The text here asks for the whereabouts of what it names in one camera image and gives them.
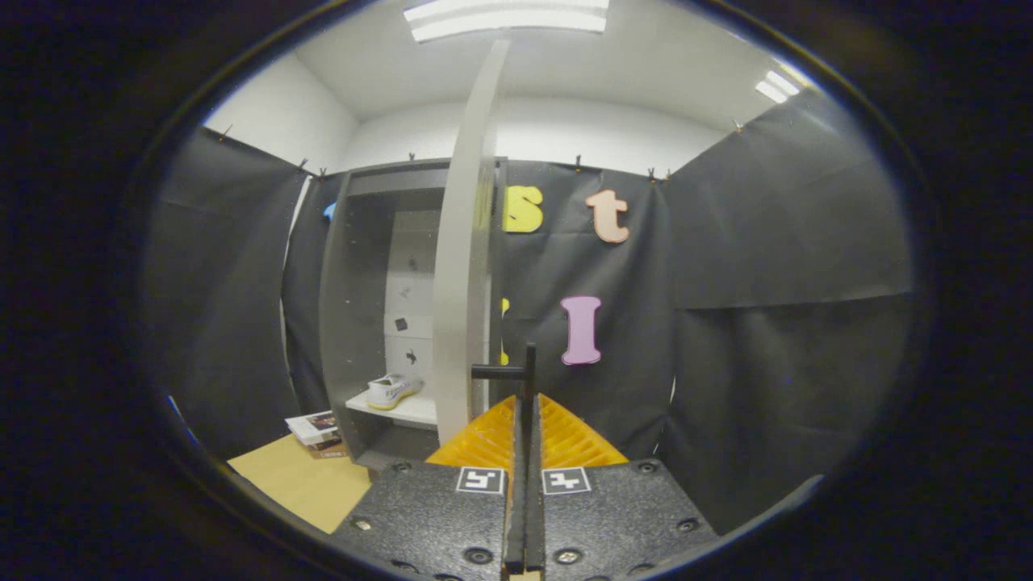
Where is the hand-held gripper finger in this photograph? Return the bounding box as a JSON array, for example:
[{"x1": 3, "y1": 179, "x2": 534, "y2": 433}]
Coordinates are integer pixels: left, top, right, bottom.
[
  {"x1": 331, "y1": 394, "x2": 527, "y2": 578},
  {"x1": 526, "y1": 394, "x2": 719, "y2": 575}
]

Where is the black door handle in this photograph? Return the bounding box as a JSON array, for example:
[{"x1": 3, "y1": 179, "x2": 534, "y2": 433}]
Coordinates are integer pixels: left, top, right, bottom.
[{"x1": 470, "y1": 343, "x2": 537, "y2": 404}]

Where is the white shoe with yellow sole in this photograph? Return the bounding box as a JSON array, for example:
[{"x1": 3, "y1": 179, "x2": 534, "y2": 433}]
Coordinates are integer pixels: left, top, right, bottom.
[{"x1": 366, "y1": 374, "x2": 424, "y2": 411}]

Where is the light grey shoe cabinet door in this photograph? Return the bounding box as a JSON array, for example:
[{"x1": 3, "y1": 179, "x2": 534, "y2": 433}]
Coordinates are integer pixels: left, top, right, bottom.
[{"x1": 432, "y1": 39, "x2": 511, "y2": 446}]

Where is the grey shoe cabinet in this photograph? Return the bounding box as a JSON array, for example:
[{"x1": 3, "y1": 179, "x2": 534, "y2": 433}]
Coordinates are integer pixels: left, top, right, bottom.
[{"x1": 319, "y1": 157, "x2": 509, "y2": 473}]

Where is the white cover book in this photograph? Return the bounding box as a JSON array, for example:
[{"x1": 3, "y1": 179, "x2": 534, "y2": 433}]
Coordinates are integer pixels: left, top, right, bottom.
[{"x1": 285, "y1": 411, "x2": 340, "y2": 446}]

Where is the black backdrop cloth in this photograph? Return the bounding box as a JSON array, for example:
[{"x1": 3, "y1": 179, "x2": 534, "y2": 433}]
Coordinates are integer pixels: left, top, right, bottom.
[{"x1": 141, "y1": 89, "x2": 917, "y2": 537}]

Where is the small ceiling light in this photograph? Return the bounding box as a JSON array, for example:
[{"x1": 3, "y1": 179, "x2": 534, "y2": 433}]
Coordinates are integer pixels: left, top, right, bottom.
[{"x1": 755, "y1": 69, "x2": 801, "y2": 104}]

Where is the long ceiling light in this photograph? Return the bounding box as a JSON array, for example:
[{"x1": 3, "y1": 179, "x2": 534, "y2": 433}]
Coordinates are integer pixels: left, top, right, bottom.
[{"x1": 404, "y1": 0, "x2": 610, "y2": 43}]

